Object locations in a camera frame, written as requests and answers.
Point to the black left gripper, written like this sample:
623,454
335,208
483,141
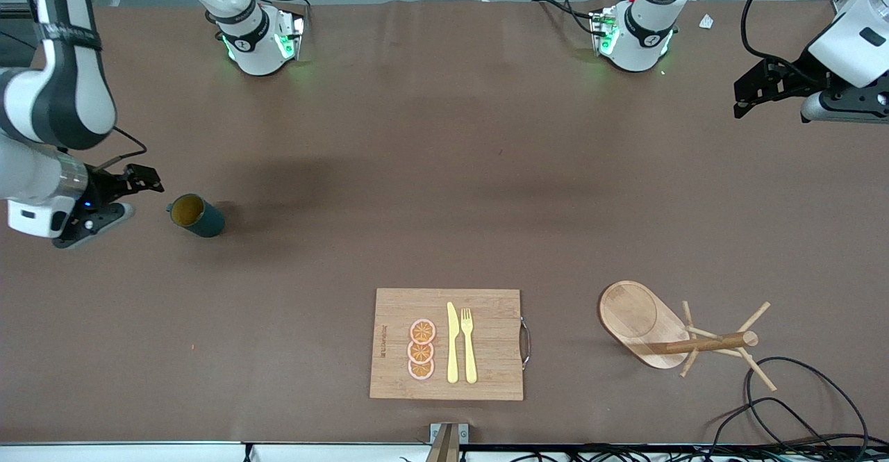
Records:
796,80

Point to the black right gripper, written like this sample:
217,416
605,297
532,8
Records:
103,186

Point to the teal ribbed cup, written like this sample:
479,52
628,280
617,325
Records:
208,224

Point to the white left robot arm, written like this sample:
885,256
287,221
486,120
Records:
642,35

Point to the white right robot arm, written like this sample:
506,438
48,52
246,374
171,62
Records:
69,101

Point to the white paper scrap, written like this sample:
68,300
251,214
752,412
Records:
706,21

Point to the green lit base connector box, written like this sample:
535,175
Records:
290,35
604,31

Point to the wooden mug tree stand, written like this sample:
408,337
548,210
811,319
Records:
628,316

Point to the brown table cover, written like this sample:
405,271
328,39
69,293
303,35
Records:
417,205

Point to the bamboo cutting board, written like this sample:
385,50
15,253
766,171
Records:
396,309

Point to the toy orange slice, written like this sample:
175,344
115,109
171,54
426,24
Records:
422,331
420,353
420,370

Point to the yellow plastic knife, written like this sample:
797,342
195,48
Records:
453,351

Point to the yellow plastic fork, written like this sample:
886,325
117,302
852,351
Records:
470,358

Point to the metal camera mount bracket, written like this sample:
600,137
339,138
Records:
458,433

